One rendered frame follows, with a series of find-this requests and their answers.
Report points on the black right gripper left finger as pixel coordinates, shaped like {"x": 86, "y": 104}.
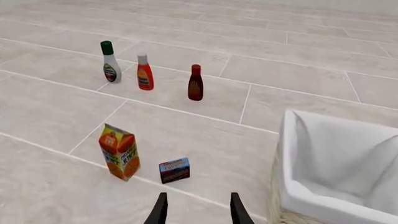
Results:
{"x": 159, "y": 212}

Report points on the white bottle with green cap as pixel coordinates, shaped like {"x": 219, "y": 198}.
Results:
{"x": 110, "y": 63}

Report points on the orange juice carton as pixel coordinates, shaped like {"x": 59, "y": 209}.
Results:
{"x": 120, "y": 154}

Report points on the white cloth-lined wicker basket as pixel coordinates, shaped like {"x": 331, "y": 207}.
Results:
{"x": 335, "y": 168}

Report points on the dark red sauce bottle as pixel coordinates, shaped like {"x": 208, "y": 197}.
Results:
{"x": 196, "y": 85}

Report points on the orange bottle with white cap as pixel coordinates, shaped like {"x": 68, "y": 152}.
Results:
{"x": 145, "y": 74}

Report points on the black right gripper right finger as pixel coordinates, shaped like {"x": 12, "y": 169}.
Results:
{"x": 238, "y": 212}

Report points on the chocolate pudding box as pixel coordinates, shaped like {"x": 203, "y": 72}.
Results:
{"x": 174, "y": 170}

